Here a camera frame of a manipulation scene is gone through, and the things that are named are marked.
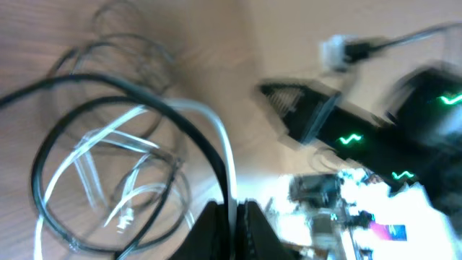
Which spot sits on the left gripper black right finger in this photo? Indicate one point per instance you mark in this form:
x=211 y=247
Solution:
x=255 y=239

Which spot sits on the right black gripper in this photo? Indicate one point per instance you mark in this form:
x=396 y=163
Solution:
x=311 y=111

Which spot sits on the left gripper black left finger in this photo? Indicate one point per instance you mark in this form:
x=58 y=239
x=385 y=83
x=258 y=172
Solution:
x=209 y=237

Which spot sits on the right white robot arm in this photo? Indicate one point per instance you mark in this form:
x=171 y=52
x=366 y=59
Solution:
x=419 y=140

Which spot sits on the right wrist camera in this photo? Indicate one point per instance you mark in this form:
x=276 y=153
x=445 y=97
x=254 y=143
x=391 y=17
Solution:
x=339 y=52

